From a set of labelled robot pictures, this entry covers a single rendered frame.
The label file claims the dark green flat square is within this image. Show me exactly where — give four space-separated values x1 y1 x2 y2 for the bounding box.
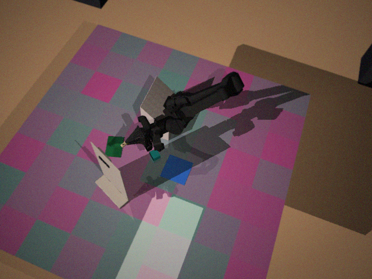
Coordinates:
105 136 124 158

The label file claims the beige panel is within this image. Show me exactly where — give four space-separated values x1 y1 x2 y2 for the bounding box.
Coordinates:
90 141 129 209

